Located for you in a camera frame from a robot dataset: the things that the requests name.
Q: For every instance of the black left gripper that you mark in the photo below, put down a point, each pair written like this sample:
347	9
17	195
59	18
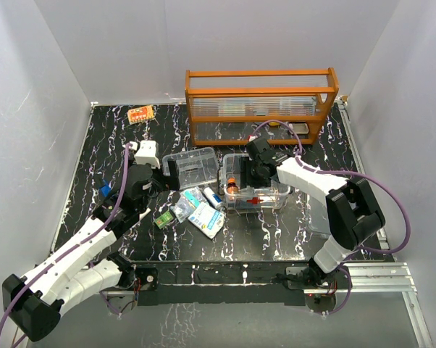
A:
167	182

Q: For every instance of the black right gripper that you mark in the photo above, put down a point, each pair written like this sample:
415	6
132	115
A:
245	164

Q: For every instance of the amber bottle orange cap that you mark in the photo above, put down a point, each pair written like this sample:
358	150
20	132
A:
232	189

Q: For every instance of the teal header plastic packet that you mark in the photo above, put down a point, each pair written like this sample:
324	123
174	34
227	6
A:
194	196

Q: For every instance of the white blue gauze packet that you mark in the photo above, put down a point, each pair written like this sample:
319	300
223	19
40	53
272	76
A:
208	220

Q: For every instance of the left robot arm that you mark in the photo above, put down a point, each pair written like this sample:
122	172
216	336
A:
36	301

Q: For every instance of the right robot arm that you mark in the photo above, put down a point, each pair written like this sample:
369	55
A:
353	212

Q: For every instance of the clear medicine kit box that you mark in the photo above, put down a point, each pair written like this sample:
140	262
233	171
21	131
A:
250	198

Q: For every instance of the clear kit box lid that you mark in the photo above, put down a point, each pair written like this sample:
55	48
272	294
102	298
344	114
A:
317	218

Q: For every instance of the clear compartment organizer tray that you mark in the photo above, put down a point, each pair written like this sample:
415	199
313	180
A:
197	167

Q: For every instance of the green wind oil box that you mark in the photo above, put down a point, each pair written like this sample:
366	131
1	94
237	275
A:
164	220

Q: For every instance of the white paper sachet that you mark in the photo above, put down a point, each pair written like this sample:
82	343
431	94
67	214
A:
144	214

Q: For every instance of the orange wooden shelf rack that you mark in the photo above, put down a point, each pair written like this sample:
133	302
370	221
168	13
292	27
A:
226	107

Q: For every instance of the orange snack packet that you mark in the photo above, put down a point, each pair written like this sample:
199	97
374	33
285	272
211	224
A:
140	114

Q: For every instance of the open cardboard box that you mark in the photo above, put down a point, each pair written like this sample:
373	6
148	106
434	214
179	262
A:
301	129

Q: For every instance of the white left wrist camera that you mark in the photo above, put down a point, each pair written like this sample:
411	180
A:
146	153

